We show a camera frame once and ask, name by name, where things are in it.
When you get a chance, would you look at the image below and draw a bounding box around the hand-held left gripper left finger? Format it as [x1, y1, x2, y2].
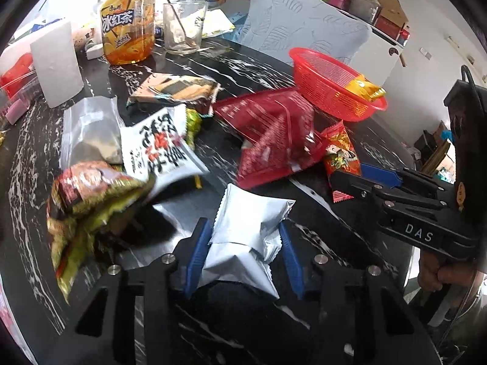
[63, 217, 214, 365]

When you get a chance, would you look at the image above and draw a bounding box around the orange iced tea bottle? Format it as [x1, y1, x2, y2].
[100, 0, 156, 65]

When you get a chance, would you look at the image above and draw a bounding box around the yellow snack packet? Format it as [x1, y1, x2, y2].
[344, 76, 386, 103]

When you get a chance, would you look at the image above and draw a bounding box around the clear zip bag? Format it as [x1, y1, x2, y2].
[60, 96, 126, 170]

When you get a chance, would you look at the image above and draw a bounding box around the metal spoon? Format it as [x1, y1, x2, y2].
[163, 0, 196, 46]

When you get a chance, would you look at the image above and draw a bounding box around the dark red box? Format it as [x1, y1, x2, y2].
[375, 15, 412, 46]

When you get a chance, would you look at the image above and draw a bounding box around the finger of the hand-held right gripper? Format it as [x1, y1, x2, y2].
[329, 172, 450, 215]
[359, 163, 454, 203]

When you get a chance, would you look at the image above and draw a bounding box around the silver foil snack packet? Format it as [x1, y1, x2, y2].
[196, 183, 296, 300]

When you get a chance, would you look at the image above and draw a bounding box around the white paper roll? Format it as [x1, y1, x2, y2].
[30, 18, 84, 108]

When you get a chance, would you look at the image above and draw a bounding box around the red plastic basket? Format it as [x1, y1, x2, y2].
[288, 47, 388, 123]

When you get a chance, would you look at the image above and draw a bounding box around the brown cardboard box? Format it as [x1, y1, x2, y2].
[377, 0, 409, 27]

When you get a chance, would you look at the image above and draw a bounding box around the green wrapped lollipop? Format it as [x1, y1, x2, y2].
[186, 108, 204, 190]

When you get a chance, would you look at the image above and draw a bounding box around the pink eraser block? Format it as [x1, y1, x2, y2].
[4, 99, 29, 124]

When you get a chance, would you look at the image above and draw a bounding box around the green and brown snack packet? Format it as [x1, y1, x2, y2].
[46, 161, 156, 305]

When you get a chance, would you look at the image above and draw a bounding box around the grey metal tin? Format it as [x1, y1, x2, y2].
[348, 0, 381, 23]

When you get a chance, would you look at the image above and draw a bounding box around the light blue covered chair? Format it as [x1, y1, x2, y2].
[240, 0, 373, 84]

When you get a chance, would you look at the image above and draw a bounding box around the brown sandwich biscuit packet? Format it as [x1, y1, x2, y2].
[126, 72, 222, 116]

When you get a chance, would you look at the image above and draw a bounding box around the yellow and white paper bag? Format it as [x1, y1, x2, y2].
[201, 8, 236, 39]

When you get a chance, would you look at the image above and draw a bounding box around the large red snack bag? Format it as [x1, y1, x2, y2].
[212, 87, 331, 190]

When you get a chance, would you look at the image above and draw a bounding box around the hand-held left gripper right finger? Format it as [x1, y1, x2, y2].
[278, 221, 438, 365]

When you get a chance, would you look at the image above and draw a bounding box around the red plastic box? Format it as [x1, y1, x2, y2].
[0, 53, 35, 97]

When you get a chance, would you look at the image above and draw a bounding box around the cardboard box clutter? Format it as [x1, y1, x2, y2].
[415, 122, 457, 183]

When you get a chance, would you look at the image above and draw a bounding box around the small red snack packet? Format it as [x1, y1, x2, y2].
[321, 120, 362, 203]

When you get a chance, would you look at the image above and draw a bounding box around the person's right hand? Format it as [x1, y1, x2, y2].
[418, 249, 476, 305]

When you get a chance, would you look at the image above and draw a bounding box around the clear glass cup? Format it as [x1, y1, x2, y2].
[163, 1, 209, 55]

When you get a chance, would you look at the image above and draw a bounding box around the white cabinet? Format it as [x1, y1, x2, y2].
[354, 26, 406, 96]

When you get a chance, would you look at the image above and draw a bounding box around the white peanut snack packet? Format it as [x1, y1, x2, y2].
[120, 103, 211, 200]

